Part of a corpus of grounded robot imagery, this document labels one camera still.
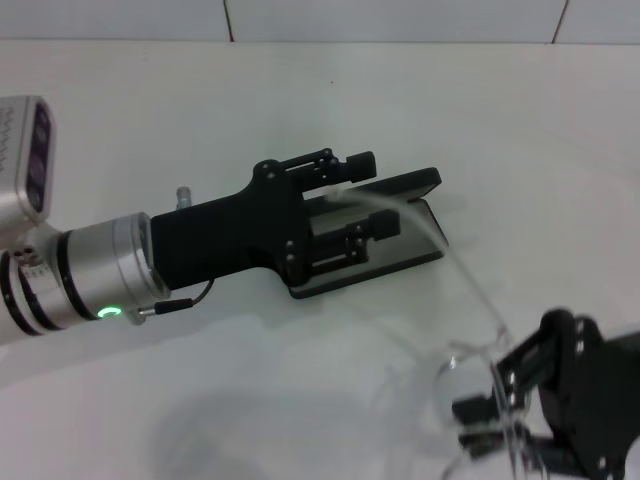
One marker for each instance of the black glasses case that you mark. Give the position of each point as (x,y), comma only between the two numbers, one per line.
(400,260)

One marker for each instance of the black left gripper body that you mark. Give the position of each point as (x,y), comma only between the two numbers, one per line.
(225,235)

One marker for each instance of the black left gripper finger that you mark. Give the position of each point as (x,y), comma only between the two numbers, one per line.
(385,225)
(360,167)

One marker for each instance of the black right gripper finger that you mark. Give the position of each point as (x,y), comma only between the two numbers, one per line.
(480,442)
(475,410)

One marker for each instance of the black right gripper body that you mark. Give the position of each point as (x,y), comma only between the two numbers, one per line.
(600,400)

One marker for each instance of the white transparent glasses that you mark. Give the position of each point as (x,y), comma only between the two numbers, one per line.
(430,227)

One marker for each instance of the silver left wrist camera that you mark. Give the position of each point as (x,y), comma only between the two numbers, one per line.
(37,155)

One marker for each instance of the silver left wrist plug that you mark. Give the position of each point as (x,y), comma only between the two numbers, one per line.
(184,197)

